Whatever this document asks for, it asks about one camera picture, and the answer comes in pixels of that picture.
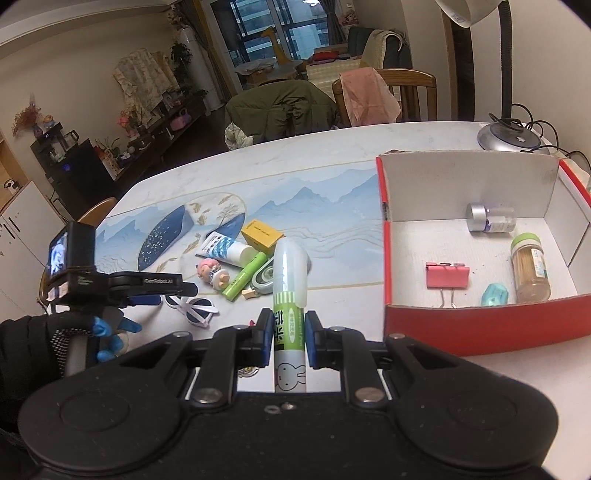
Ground person's left hand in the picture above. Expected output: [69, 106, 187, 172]
[91, 315, 144, 363]

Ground beige throw blanket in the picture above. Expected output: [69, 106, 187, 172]
[360, 28, 403, 70]

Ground dark green sofa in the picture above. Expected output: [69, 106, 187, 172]
[347, 25, 413, 71]

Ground green tube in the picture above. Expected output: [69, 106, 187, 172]
[222, 251, 269, 302]

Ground grey correction tape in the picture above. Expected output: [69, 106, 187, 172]
[242, 258, 311, 298]

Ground black lamp cable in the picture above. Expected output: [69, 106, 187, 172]
[508, 104, 591, 168]

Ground dried flowers in vase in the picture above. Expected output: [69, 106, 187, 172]
[11, 92, 45, 139]

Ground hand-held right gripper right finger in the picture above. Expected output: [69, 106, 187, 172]
[305, 310, 462, 408]

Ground floral hanging cloth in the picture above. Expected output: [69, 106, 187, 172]
[114, 48, 181, 110]

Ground grey desk lamp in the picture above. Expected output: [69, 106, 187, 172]
[434, 0, 544, 153]

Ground red cardboard box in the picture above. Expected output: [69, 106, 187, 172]
[375, 150, 591, 357]

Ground toothpick jar with green lid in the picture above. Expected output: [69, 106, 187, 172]
[510, 232, 551, 304]

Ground white tube with blue label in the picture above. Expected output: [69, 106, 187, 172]
[195, 231, 256, 267]

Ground small jar with silver cap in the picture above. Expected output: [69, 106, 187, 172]
[465, 202, 517, 235]

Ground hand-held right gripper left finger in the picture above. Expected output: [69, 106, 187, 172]
[117, 308, 274, 408]

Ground pink-haired figurine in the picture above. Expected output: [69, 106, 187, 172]
[196, 257, 232, 291]

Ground pink cloth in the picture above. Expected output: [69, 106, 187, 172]
[339, 67, 402, 127]

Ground white cabinet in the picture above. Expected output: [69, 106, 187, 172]
[0, 180, 65, 319]

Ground small teal plastic toy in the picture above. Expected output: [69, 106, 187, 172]
[480, 282, 509, 308]

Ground small yellow box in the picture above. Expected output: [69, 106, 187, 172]
[240, 219, 284, 252]

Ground white sunglasses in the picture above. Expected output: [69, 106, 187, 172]
[164, 295, 220, 329]

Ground round table with white cloth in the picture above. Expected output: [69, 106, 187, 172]
[235, 59, 301, 86]

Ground yellow giraffe toy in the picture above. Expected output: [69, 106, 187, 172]
[261, 27, 294, 65]

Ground blue landscape table mat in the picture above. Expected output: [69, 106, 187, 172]
[95, 161, 386, 365]

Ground white standing air conditioner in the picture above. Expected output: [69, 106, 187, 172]
[182, 25, 218, 116]

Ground beige covered ottoman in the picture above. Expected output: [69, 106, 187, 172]
[305, 58, 365, 86]

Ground white floral cloth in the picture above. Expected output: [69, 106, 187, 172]
[224, 122, 254, 151]

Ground pink binder clip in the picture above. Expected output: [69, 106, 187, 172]
[425, 261, 471, 309]

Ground black cabinet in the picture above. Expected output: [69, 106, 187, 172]
[30, 122, 116, 209]

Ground grey curtain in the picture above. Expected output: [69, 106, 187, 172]
[321, 0, 350, 47]

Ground wooden chair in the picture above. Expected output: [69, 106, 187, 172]
[76, 197, 117, 229]
[332, 68, 438, 127]

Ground olive green jacket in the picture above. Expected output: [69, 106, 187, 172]
[225, 80, 340, 148]

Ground glass sliding door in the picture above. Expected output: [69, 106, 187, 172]
[210, 0, 331, 70]

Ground dark low cabinet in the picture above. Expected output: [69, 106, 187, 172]
[95, 95, 208, 182]

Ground green potted plant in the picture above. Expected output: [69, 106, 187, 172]
[171, 41, 193, 82]

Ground glue stick with green label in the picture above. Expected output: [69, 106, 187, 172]
[272, 237, 309, 394]

